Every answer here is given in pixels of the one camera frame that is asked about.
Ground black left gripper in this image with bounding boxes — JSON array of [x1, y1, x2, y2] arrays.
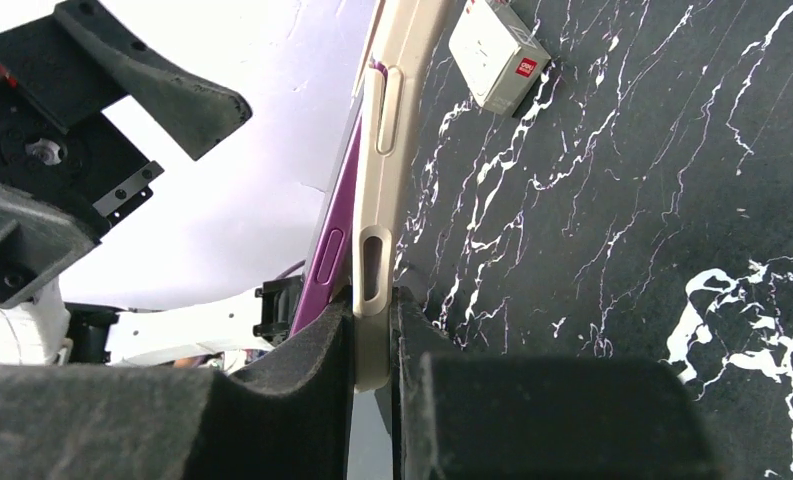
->
[[0, 1, 252, 309]]

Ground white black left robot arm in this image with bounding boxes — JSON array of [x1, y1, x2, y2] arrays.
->
[[0, 1, 302, 371]]

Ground purple smartphone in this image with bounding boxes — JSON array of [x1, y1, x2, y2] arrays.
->
[[289, 85, 377, 337]]

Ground white box on table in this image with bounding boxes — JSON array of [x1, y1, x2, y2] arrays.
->
[[448, 1, 551, 117]]

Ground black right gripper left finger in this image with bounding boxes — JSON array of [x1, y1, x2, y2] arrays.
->
[[0, 303, 354, 479]]

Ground beige phone case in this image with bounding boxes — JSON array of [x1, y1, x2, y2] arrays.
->
[[351, 0, 451, 393]]

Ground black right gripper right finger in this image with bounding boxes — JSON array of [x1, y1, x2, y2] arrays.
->
[[390, 288, 718, 479]]

